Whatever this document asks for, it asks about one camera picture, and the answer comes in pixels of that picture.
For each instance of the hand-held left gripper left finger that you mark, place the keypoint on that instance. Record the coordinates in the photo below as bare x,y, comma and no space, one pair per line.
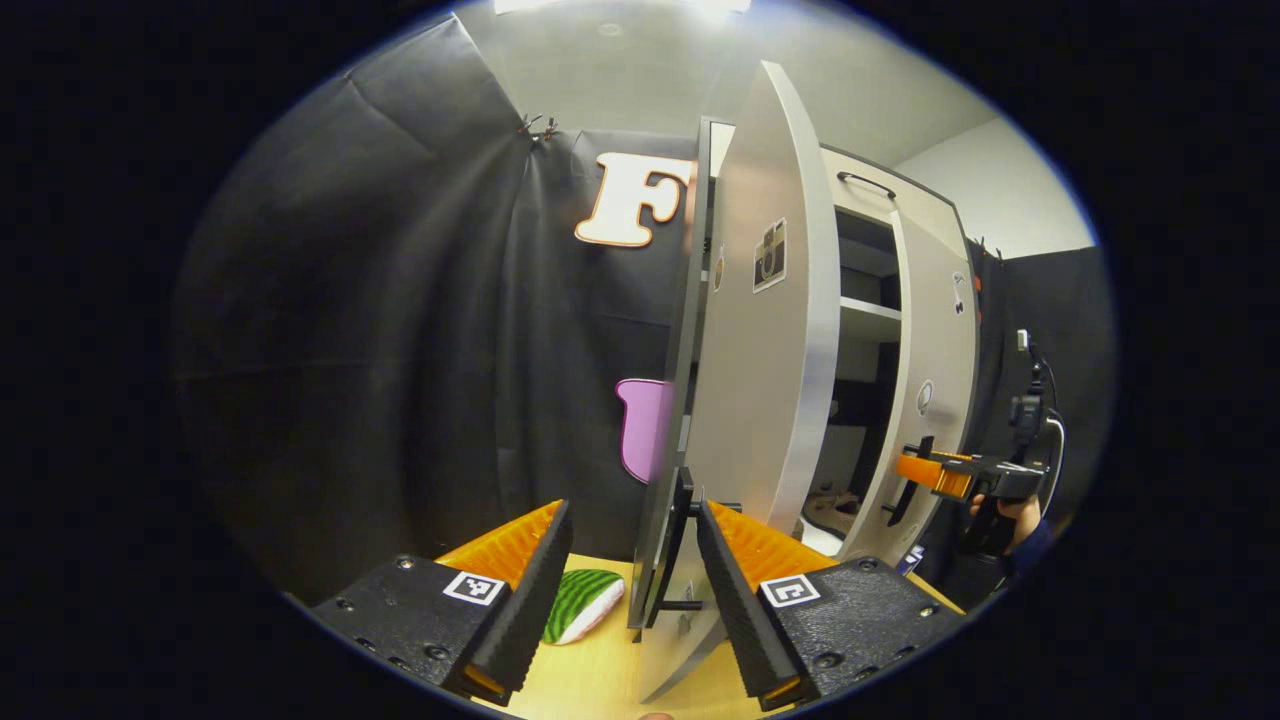
525,610

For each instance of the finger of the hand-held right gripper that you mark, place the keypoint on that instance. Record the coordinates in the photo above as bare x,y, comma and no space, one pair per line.
935,472

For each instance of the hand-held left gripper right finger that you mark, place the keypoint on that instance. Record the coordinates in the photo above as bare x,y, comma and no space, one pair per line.
745,615

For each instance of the brown fuzzy shoe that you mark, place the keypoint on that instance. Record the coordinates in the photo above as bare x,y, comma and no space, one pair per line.
838,508

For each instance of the cat sticker white cabinet door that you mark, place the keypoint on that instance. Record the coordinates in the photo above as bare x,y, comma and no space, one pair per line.
940,330

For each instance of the camera sticker white cabinet door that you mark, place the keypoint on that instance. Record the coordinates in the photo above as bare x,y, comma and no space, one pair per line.
750,400

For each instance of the white and grey shoe cabinet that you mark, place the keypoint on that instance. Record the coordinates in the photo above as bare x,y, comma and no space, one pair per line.
865,250

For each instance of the white cabinet shelf board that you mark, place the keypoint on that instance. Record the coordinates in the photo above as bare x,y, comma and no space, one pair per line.
825,540
870,320

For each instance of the white cabinet drawer front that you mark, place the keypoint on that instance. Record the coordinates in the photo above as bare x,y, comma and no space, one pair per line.
920,205

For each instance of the watermelon slice plush toy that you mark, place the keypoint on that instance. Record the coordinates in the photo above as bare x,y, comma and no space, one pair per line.
580,605

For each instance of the ceiling light panel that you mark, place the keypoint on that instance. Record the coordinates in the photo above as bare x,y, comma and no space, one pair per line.
620,5

